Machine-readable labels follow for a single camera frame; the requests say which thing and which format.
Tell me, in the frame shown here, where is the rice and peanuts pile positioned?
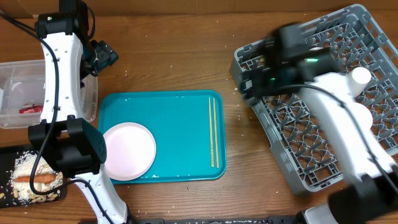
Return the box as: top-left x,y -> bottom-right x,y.
1,152 -> 63,208

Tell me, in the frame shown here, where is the black waste tray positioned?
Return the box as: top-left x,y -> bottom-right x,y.
1,145 -> 67,208

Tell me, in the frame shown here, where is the red ketchup packet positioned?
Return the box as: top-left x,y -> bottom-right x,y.
19,104 -> 43,114

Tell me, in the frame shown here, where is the orange carrot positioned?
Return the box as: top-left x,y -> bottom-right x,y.
14,174 -> 56,184

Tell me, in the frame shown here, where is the white cup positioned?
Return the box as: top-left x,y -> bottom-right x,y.
346,67 -> 372,97

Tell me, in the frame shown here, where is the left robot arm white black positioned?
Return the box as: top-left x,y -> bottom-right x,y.
28,2 -> 134,223

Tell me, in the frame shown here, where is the large pink plate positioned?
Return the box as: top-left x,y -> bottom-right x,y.
104,122 -> 157,181

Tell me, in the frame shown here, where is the grey dishwasher rack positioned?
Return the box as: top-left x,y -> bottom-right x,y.
231,4 -> 397,195

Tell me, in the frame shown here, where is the pale green saucer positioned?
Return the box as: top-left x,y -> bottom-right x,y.
310,47 -> 323,51

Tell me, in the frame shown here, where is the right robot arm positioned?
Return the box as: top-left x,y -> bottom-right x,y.
240,38 -> 397,223

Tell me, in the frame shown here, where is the small pink plate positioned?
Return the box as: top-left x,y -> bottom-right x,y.
352,103 -> 373,130

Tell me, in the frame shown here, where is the clear plastic bin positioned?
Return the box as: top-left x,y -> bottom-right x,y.
1,60 -> 98,129

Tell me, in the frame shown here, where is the wooden chopstick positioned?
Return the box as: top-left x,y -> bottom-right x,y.
213,98 -> 220,169
208,97 -> 215,168

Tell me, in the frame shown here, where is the teal serving tray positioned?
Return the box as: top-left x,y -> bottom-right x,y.
98,90 -> 227,184

